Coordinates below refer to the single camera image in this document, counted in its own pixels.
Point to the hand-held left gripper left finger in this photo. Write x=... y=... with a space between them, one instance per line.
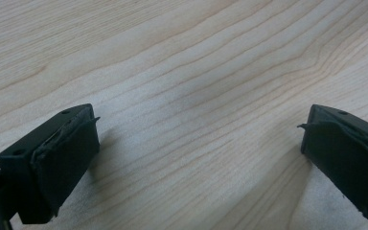
x=54 y=159

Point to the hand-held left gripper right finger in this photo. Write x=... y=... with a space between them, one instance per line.
x=345 y=153

